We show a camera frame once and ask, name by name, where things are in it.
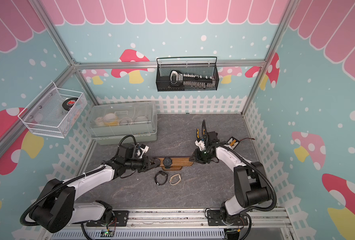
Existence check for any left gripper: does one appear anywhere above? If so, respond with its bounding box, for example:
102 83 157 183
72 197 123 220
125 154 159 173

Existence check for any black round-face watch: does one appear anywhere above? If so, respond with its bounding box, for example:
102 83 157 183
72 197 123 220
154 171 168 186

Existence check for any chunky black sport watch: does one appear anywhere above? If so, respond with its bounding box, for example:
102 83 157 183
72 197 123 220
162 157 172 169

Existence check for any wooden watch stand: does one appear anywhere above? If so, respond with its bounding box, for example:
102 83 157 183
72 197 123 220
156 157 193 171

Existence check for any beige strap watch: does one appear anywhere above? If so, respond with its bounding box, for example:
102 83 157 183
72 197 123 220
168 174 182 186

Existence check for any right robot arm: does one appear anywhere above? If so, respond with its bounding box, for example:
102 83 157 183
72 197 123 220
190 120 277 225

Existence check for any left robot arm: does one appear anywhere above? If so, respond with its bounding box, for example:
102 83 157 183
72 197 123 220
19 140 160 233

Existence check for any black connector board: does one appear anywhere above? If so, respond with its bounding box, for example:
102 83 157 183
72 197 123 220
227 137 255 149

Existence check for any translucent plastic storage box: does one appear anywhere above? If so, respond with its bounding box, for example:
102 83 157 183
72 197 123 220
86 102 157 145

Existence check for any black silver tool in basket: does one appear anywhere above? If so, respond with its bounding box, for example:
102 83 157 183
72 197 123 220
169 71 216 89

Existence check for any black tape roll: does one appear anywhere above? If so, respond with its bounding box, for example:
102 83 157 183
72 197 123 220
62 97 78 111

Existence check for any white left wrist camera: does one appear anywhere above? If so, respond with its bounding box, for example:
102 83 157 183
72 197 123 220
134 144 149 159

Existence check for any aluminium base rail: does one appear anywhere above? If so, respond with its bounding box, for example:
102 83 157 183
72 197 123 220
39 208 297 240

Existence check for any black wire mesh basket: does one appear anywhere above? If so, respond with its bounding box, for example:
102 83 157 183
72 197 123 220
155 57 219 92

